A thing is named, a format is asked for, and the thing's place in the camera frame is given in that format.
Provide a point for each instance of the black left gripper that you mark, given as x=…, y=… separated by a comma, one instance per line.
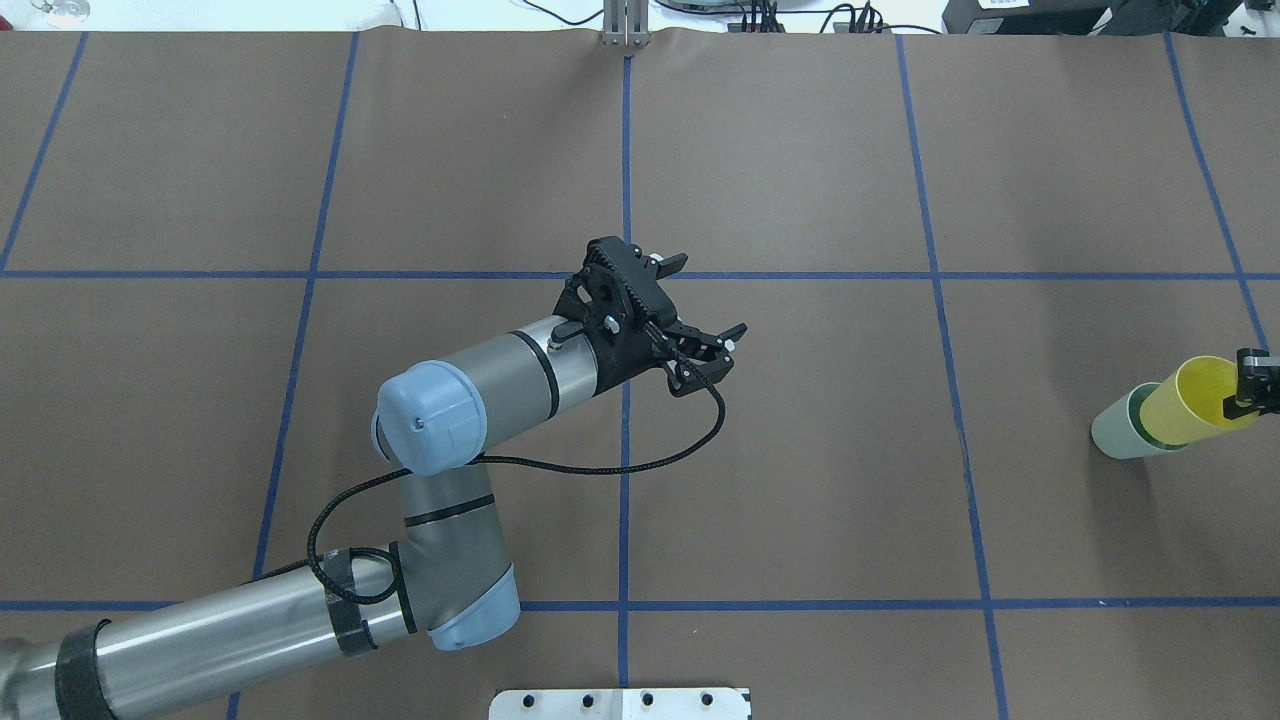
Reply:
x=690, y=341

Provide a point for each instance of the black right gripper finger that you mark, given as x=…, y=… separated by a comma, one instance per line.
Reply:
x=1257, y=385

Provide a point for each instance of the yellow plastic cup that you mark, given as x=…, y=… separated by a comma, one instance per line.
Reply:
x=1189, y=405

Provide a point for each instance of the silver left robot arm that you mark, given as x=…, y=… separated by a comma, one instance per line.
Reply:
x=420, y=549

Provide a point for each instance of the light green plastic cup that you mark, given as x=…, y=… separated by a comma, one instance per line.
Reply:
x=1118, y=433

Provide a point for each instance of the black rectangular box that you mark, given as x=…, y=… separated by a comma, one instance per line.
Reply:
x=1072, y=18

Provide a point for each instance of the clear glass object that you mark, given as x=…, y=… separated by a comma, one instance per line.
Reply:
x=63, y=14

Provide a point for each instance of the aluminium frame post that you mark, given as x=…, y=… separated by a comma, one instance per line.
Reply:
x=625, y=23

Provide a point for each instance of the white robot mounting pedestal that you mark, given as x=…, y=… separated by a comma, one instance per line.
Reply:
x=623, y=703

